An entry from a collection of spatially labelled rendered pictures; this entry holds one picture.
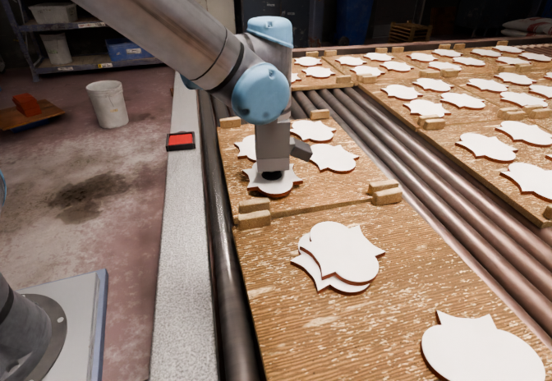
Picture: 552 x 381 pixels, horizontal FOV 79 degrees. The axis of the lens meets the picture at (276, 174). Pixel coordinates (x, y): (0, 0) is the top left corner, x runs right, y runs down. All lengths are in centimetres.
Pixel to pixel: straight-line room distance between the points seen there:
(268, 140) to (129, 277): 140
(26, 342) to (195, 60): 42
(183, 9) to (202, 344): 41
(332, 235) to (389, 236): 11
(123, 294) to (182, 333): 133
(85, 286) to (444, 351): 54
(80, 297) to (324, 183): 49
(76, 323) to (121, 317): 115
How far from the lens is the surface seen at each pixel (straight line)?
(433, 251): 63
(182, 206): 72
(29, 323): 59
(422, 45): 207
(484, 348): 53
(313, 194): 70
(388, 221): 66
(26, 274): 217
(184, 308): 55
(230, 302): 53
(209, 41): 39
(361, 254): 56
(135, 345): 166
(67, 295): 66
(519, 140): 109
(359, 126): 105
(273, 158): 65
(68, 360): 59
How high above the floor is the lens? 135
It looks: 33 degrees down
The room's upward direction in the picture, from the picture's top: straight up
